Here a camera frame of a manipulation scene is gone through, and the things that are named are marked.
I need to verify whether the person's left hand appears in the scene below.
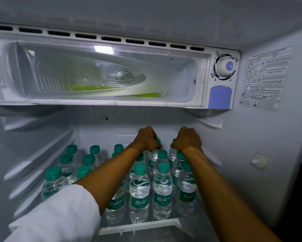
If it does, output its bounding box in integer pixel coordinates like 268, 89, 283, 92
130, 126, 161, 153

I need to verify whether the person's right hand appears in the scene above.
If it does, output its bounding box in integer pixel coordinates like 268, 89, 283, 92
171, 126, 203, 154

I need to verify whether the row of bottles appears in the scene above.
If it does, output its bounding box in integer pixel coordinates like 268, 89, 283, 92
41, 144, 198, 227

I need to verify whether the dark maroon refrigerator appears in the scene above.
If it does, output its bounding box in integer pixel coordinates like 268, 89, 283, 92
0, 0, 302, 242

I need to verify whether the person's left forearm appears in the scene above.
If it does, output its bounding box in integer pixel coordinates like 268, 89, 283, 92
75, 146, 146, 216

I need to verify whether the person's right forearm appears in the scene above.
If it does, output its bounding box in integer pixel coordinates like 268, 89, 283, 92
182, 147, 282, 242

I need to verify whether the person's white shirt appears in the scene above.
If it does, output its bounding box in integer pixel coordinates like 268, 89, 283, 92
3, 184, 101, 242

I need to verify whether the white freezer compartment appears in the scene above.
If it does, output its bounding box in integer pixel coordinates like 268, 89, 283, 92
0, 22, 241, 110

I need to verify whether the lavender push button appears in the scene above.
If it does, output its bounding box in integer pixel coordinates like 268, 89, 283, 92
208, 85, 233, 110

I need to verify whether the green tray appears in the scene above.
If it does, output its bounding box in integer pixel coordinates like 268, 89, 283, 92
67, 84, 161, 98

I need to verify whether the white thermostat dial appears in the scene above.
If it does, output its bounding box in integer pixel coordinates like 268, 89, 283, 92
211, 53, 238, 80

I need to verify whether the glass shelf white trim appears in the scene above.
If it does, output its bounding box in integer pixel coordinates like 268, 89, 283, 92
98, 218, 192, 236

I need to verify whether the white instruction sticker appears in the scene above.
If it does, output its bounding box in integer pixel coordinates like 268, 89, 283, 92
239, 46, 295, 113

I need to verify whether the white wall peg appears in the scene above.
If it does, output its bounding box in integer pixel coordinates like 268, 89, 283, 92
251, 153, 267, 170

